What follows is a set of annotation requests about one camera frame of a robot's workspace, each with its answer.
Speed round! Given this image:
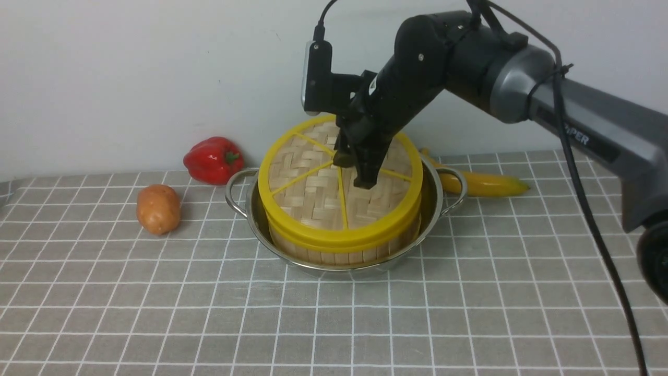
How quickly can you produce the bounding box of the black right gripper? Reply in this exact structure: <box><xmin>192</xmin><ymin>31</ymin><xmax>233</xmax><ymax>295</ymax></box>
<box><xmin>332</xmin><ymin>14</ymin><xmax>452</xmax><ymax>190</ymax></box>

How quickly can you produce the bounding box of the woven bamboo steamer lid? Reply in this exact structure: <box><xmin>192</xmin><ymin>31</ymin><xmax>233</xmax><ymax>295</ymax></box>
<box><xmin>257</xmin><ymin>114</ymin><xmax>424</xmax><ymax>229</ymax></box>

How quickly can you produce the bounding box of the bamboo steamer basket yellow rim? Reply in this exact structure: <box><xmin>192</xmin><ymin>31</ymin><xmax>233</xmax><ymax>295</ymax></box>
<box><xmin>267</xmin><ymin>209</ymin><xmax>424</xmax><ymax>267</ymax></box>

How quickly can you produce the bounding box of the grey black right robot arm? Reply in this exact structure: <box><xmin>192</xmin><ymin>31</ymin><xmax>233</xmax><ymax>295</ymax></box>
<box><xmin>333</xmin><ymin>1</ymin><xmax>667</xmax><ymax>301</ymax></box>

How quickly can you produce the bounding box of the stainless steel pot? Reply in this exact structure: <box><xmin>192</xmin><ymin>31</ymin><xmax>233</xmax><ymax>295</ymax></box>
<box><xmin>225</xmin><ymin>155</ymin><xmax>468</xmax><ymax>281</ymax></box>

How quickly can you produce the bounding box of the yellow banana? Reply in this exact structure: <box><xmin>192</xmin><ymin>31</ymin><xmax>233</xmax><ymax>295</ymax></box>
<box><xmin>439</xmin><ymin>171</ymin><xmax>531</xmax><ymax>197</ymax></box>

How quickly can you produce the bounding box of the red bell pepper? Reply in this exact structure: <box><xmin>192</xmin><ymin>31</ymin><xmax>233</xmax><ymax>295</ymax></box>
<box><xmin>182</xmin><ymin>136</ymin><xmax>245</xmax><ymax>186</ymax></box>

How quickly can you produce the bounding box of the grey checkered tablecloth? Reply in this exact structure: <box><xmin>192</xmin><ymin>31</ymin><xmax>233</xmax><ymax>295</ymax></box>
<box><xmin>1</xmin><ymin>150</ymin><xmax>638</xmax><ymax>375</ymax></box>

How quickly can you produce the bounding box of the brown potato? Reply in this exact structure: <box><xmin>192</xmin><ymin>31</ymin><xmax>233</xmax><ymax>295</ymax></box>
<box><xmin>136</xmin><ymin>184</ymin><xmax>181</xmax><ymax>236</ymax></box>

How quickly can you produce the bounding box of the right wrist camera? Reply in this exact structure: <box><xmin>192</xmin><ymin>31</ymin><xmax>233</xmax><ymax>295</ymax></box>
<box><xmin>301</xmin><ymin>40</ymin><xmax>364</xmax><ymax>116</ymax></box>

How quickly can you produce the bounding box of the black right camera cable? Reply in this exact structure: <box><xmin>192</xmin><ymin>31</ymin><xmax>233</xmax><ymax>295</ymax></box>
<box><xmin>312</xmin><ymin>0</ymin><xmax>649</xmax><ymax>376</ymax></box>

